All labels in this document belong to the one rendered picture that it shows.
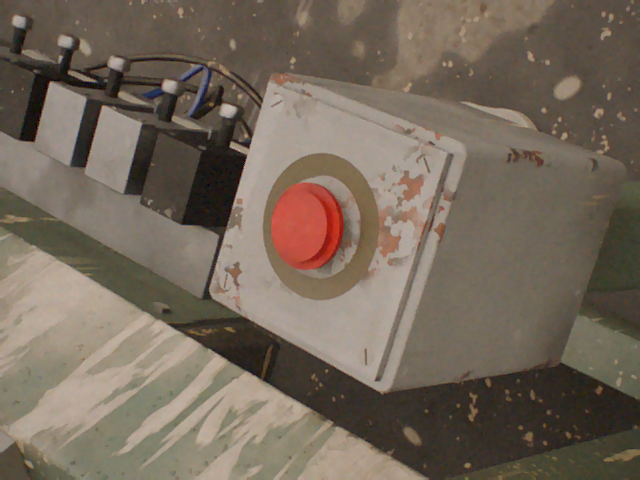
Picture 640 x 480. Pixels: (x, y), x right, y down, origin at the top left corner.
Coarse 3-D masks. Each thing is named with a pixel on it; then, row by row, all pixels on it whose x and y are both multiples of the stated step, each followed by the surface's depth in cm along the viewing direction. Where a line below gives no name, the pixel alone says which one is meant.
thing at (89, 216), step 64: (0, 64) 102; (64, 64) 102; (128, 64) 98; (0, 128) 100; (64, 128) 96; (128, 128) 91; (192, 128) 96; (0, 192) 102; (64, 192) 99; (128, 192) 92; (192, 192) 88; (64, 256) 91; (128, 256) 95; (192, 256) 91; (192, 320) 85
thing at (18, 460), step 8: (0, 432) 78; (0, 440) 77; (8, 440) 77; (0, 448) 77; (8, 448) 77; (16, 448) 77; (0, 456) 76; (8, 456) 77; (16, 456) 77; (0, 464) 77; (8, 464) 77; (16, 464) 78; (24, 464) 78; (0, 472) 77; (8, 472) 77; (16, 472) 78; (24, 472) 78
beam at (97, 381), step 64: (0, 256) 89; (0, 320) 84; (64, 320) 83; (128, 320) 82; (0, 384) 79; (64, 384) 79; (128, 384) 78; (192, 384) 77; (256, 384) 77; (64, 448) 75; (128, 448) 74; (192, 448) 73; (256, 448) 73; (320, 448) 72
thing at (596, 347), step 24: (600, 312) 138; (192, 336) 148; (216, 336) 150; (240, 336) 153; (264, 336) 156; (576, 336) 134; (600, 336) 132; (624, 336) 131; (240, 360) 150; (264, 360) 154; (576, 360) 134; (600, 360) 132; (624, 360) 131; (624, 384) 131; (624, 432) 99; (552, 456) 88; (576, 456) 90; (600, 456) 91; (624, 456) 93
